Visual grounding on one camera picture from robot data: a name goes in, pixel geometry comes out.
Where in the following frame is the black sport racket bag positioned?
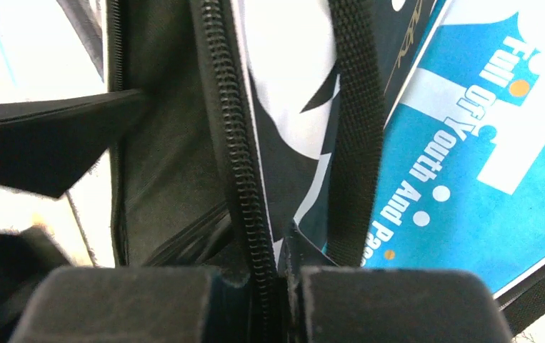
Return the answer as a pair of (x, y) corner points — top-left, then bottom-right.
(56, 0), (444, 285)

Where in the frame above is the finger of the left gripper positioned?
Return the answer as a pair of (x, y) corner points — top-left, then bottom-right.
(0, 90), (146, 197)

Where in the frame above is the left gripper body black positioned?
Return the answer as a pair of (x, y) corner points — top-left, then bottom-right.
(0, 227), (70, 342)

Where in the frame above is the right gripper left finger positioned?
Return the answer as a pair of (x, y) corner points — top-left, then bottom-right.
(206, 270), (270, 342)

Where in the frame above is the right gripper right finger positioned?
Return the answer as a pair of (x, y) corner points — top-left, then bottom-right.
(279, 222), (337, 342)

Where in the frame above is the blue racket bag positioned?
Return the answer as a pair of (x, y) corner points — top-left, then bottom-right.
(300, 0), (545, 337)

